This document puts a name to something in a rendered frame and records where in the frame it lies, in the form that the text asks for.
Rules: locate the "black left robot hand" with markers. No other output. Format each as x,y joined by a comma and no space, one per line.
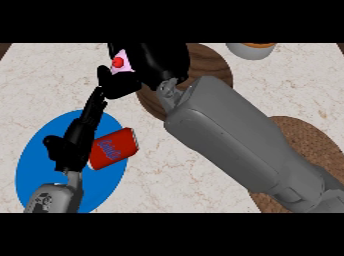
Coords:
78,140

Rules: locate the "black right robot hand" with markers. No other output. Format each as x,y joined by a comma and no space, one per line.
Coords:
156,61

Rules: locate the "pink cupcake with red cherry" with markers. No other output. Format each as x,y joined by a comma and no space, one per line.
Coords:
119,62

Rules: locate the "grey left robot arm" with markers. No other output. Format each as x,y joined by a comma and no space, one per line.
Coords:
50,198

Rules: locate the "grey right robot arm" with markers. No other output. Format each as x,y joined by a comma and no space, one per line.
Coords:
237,140

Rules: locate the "brown wooden bowl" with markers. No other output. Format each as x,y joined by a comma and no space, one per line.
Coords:
208,65

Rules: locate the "brown woven placemat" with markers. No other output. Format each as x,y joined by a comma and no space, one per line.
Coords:
316,146

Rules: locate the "red can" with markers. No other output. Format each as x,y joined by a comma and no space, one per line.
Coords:
113,148

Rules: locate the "blue oval plate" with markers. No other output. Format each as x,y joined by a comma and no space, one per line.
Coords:
41,166

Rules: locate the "grey cup with orange top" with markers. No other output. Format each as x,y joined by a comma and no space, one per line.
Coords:
249,51

